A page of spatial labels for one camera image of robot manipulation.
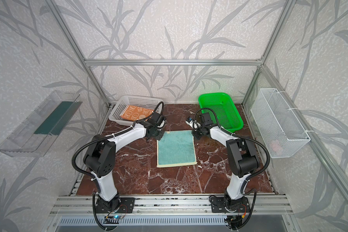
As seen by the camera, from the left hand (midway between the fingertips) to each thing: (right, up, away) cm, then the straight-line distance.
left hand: (159, 129), depth 95 cm
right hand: (+24, +2, +3) cm, 24 cm away
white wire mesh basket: (+58, +2, -34) cm, 67 cm away
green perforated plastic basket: (+51, +10, +19) cm, 55 cm away
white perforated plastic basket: (-32, +20, +17) cm, 41 cm away
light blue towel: (+11, -13, -1) cm, 17 cm away
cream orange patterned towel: (-23, +11, +16) cm, 30 cm away
